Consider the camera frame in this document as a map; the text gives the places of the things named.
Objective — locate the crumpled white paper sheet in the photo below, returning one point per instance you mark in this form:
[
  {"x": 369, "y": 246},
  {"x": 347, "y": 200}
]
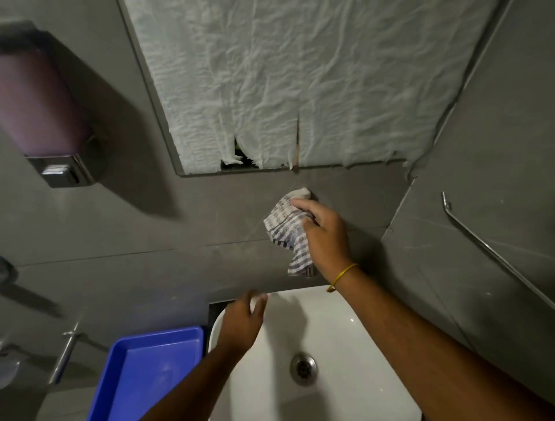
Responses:
[{"x": 312, "y": 78}]

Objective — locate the wall soap dispenser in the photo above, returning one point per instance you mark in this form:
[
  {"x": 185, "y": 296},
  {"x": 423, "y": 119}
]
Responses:
[{"x": 39, "y": 108}]

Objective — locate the white ceramic sink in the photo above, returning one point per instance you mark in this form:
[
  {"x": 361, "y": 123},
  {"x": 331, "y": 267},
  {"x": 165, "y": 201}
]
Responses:
[{"x": 355, "y": 347}]

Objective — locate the person's left hand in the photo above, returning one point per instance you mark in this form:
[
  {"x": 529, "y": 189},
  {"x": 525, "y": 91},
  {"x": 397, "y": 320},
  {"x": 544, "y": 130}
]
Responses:
[{"x": 238, "y": 325}]

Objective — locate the person's right forearm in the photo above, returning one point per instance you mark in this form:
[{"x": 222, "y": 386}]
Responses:
[{"x": 433, "y": 347}]

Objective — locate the person's left thumb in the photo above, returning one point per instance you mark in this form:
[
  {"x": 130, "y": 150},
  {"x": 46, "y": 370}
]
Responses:
[{"x": 260, "y": 306}]

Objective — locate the metal towel bar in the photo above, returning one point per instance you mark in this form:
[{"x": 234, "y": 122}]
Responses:
[{"x": 490, "y": 250}]

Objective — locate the blue white checkered cloth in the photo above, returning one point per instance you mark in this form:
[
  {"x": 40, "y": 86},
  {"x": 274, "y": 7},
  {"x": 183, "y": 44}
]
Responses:
[{"x": 286, "y": 230}]

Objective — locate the metal sink drain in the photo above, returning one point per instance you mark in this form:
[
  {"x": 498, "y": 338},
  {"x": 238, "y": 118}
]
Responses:
[{"x": 303, "y": 369}]

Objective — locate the person's left forearm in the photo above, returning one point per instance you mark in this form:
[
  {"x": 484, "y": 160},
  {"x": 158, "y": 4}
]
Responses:
[{"x": 195, "y": 386}]

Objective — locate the person's right hand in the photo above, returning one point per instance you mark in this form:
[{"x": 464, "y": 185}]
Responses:
[{"x": 327, "y": 243}]

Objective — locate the wall mirror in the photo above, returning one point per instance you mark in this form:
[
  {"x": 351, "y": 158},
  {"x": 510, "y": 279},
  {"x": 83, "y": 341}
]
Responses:
[{"x": 243, "y": 162}]

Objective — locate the person's right thumb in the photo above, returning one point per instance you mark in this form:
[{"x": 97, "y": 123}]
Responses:
[{"x": 308, "y": 225}]

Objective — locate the yellow wrist band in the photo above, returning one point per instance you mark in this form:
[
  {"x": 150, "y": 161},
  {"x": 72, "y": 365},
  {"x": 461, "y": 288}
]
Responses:
[{"x": 342, "y": 274}]

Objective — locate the blue plastic tray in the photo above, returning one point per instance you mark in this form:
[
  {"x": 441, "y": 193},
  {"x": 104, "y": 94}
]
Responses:
[{"x": 147, "y": 373}]

